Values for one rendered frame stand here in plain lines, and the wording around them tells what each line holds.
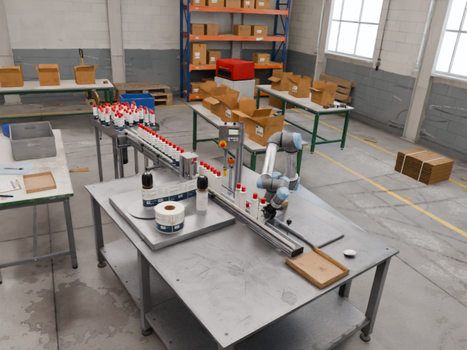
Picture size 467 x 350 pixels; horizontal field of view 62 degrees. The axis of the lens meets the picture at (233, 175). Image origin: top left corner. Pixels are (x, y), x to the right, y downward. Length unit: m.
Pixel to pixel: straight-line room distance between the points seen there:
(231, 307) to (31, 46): 8.73
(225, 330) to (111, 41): 8.82
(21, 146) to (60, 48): 6.04
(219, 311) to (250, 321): 0.18
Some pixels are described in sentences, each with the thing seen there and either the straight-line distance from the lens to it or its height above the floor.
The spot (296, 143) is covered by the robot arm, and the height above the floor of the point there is 1.45.
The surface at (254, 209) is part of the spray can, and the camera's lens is 2.87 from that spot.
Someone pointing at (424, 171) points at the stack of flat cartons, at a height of 0.18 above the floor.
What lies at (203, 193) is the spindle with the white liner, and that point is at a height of 1.06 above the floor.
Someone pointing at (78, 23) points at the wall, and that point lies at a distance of 10.19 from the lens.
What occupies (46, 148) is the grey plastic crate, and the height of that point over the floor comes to 0.90.
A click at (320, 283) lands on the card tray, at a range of 2.43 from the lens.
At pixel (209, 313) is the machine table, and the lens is 2.20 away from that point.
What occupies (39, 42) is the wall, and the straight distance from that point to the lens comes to 10.19.
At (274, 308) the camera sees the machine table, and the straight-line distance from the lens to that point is 2.26.
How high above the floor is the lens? 2.34
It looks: 24 degrees down
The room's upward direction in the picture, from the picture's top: 3 degrees clockwise
